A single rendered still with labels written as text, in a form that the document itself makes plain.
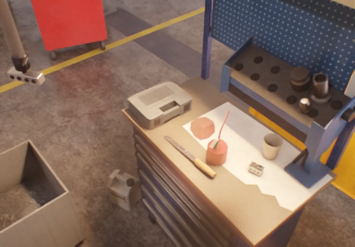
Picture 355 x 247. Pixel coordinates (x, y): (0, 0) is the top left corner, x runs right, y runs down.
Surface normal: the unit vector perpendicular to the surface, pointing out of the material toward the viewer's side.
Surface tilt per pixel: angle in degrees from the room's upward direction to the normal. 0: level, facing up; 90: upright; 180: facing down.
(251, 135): 0
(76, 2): 90
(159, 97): 0
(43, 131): 0
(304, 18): 90
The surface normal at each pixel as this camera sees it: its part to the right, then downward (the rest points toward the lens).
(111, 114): 0.00, -0.75
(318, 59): -0.80, 0.40
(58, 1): 0.37, 0.62
